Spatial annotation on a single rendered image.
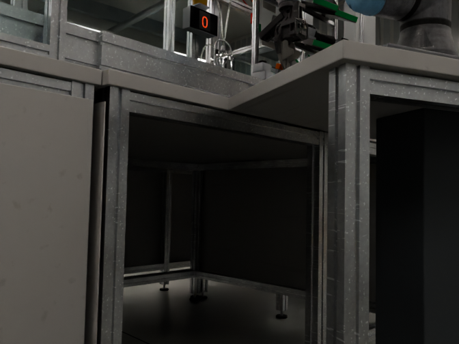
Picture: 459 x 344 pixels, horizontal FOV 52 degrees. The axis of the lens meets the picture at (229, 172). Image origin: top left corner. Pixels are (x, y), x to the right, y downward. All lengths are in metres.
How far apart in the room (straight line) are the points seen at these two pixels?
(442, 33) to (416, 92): 0.42
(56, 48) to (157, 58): 0.26
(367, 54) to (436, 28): 0.49
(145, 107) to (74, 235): 0.29
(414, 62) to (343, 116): 0.15
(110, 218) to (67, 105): 0.22
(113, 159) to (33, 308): 0.30
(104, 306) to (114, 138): 0.32
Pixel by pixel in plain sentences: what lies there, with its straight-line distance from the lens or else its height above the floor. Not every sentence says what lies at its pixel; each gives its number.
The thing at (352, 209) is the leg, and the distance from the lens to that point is 0.73.
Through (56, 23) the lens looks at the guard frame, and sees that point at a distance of 0.95.
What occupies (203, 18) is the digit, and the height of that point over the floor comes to 1.21.
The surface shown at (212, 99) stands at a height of 0.85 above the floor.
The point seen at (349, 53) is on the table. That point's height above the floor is 0.84.
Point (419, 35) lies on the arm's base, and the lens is 1.22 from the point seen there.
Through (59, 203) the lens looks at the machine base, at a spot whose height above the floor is 0.60.
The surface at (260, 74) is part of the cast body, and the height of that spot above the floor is 1.04.
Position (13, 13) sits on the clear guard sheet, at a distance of 0.93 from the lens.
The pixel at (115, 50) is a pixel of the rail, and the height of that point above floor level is 0.93.
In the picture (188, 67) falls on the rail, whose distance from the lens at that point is 1.17.
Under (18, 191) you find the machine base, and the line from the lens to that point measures 0.85.
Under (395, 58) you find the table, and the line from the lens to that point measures 0.79.
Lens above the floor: 0.62
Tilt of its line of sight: 3 degrees up
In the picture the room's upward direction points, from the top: 1 degrees clockwise
